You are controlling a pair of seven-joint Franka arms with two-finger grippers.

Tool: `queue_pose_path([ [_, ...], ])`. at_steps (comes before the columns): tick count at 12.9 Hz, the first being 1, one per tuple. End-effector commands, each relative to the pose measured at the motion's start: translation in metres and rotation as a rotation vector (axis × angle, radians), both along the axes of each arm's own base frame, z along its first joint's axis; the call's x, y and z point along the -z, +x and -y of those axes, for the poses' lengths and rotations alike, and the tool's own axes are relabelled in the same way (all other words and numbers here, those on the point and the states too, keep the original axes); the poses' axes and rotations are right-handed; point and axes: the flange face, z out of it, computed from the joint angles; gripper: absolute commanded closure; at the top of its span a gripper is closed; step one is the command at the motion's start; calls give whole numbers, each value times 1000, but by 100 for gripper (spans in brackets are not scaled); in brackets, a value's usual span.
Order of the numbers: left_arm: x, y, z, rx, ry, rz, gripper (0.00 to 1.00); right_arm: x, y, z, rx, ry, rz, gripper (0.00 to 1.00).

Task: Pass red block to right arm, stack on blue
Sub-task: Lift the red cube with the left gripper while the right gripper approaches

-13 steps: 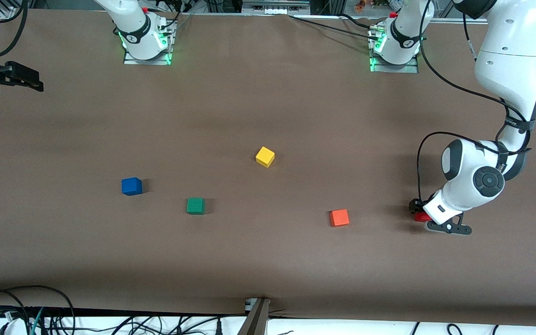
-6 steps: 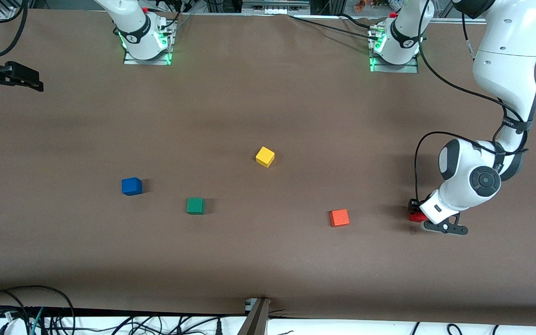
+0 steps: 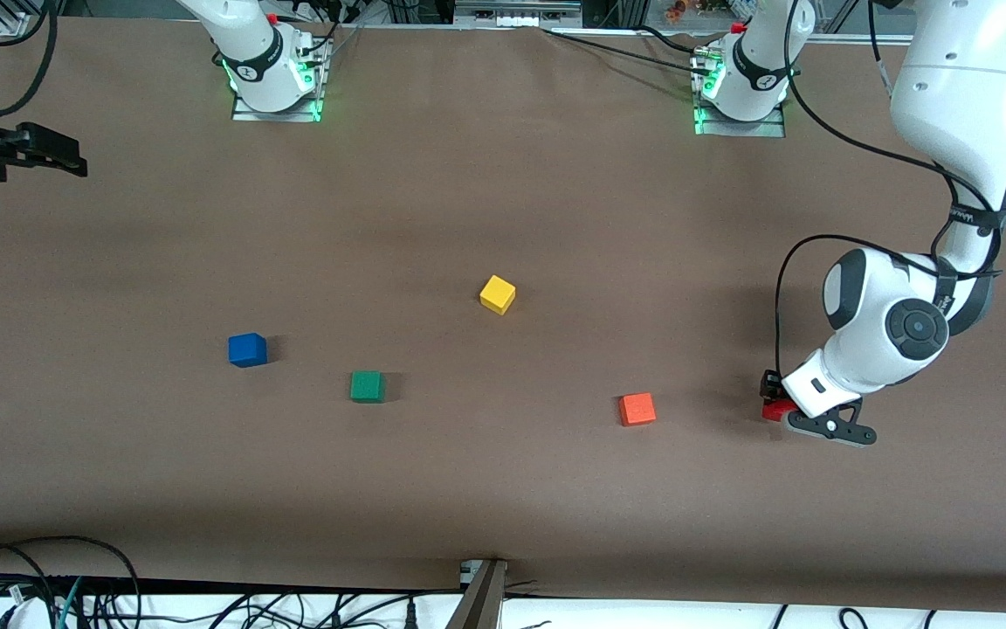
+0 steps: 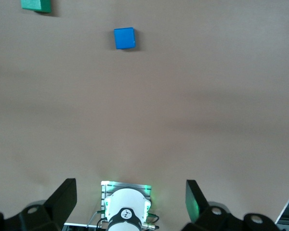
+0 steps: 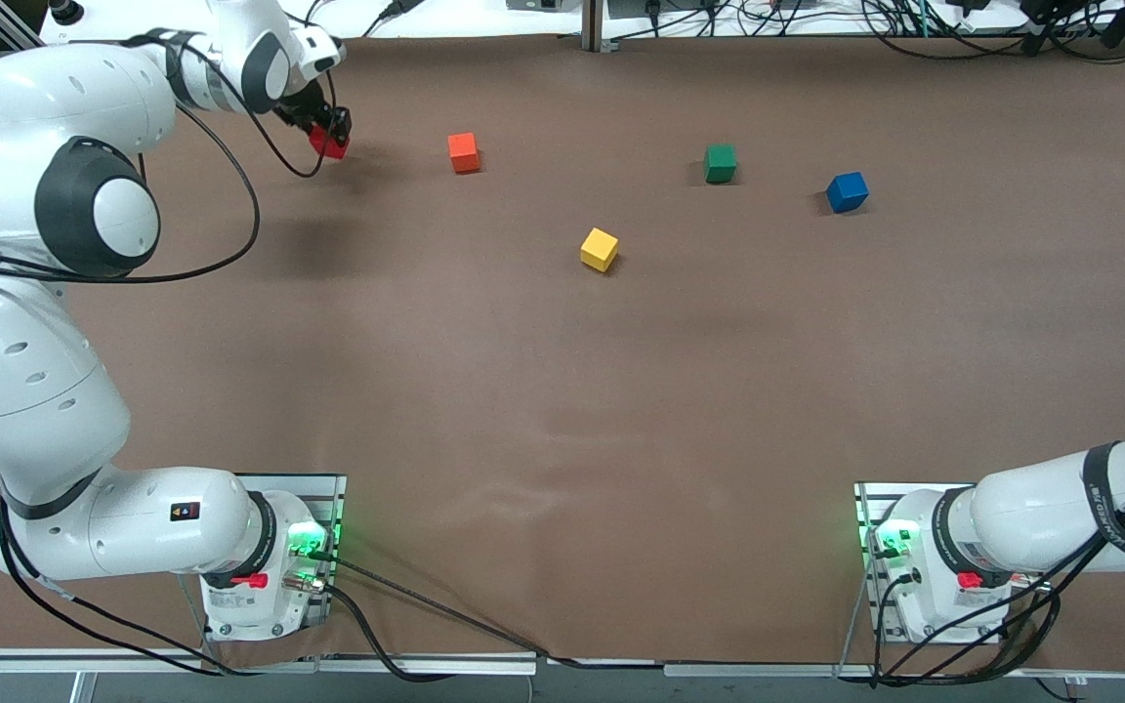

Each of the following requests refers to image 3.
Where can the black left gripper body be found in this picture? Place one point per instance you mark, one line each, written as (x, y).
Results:
(770, 385)

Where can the red wooden block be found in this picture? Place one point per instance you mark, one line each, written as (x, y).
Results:
(778, 411)

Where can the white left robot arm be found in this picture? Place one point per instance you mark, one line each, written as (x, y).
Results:
(957, 87)

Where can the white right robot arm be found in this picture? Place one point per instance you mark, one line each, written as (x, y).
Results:
(250, 44)

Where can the orange wooden block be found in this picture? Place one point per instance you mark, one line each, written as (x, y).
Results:
(637, 409)

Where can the blue wooden block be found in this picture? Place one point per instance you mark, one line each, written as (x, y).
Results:
(247, 350)

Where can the yellow wooden block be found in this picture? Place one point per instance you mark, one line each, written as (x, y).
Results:
(497, 295)

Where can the green wooden block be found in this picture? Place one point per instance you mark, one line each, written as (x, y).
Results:
(367, 387)

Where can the small silver pole clamp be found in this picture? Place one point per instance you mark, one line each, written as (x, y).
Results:
(471, 572)

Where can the black left camera bracket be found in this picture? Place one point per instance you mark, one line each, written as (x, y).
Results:
(844, 430)

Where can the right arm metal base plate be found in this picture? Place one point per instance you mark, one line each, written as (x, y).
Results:
(293, 116)

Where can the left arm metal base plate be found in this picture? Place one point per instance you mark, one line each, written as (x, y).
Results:
(765, 129)

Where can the grey camera mount pole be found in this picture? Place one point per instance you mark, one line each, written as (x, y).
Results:
(478, 607)

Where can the silver aluminium frame bracket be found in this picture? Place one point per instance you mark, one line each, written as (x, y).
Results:
(516, 13)

